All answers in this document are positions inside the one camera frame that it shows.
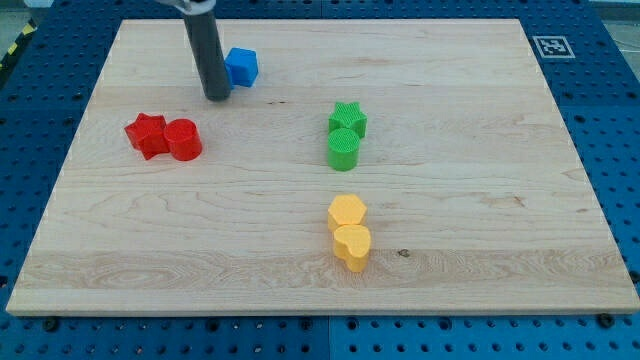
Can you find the blue cube block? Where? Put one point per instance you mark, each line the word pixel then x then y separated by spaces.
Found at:
pixel 242 66

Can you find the yellow hexagon block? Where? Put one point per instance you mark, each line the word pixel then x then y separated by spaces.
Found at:
pixel 347 209

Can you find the green cylinder block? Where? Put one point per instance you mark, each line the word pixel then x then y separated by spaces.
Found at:
pixel 343 149

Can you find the yellow heart block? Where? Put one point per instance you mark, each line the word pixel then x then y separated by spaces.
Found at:
pixel 352 244

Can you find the green star block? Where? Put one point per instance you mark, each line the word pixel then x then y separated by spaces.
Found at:
pixel 349 116

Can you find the red cylinder block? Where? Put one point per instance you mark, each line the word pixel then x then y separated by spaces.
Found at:
pixel 183 139

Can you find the wooden board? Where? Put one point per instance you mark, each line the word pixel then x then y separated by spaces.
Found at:
pixel 478 203

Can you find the red star block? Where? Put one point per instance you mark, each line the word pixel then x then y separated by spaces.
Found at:
pixel 146 134

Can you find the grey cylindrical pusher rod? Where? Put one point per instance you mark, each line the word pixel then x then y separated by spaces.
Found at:
pixel 207 52

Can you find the white fiducial marker tag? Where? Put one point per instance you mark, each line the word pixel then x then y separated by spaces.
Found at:
pixel 553 47

